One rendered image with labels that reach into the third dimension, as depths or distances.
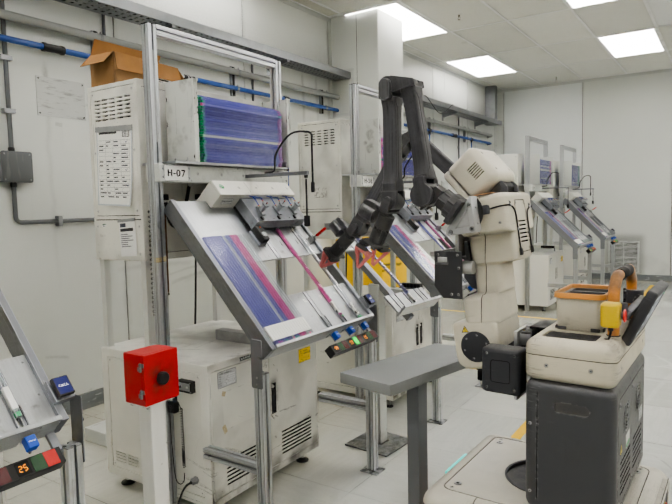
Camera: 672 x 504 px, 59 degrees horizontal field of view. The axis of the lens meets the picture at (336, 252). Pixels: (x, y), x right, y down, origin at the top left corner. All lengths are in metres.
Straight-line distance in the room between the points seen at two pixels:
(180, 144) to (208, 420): 1.08
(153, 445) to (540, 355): 1.18
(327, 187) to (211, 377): 1.67
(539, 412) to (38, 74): 3.14
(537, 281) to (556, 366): 5.02
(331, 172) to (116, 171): 1.46
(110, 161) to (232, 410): 1.12
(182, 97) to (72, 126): 1.53
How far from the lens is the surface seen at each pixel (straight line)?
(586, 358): 1.80
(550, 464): 1.92
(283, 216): 2.62
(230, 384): 2.41
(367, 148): 3.60
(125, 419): 2.77
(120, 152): 2.57
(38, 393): 1.62
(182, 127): 2.46
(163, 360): 1.91
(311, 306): 2.39
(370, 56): 5.80
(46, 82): 3.87
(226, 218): 2.47
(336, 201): 3.59
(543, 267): 6.79
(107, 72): 2.70
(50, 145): 3.83
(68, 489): 1.68
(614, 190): 9.74
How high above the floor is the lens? 1.21
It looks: 5 degrees down
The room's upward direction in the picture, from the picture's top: 1 degrees counter-clockwise
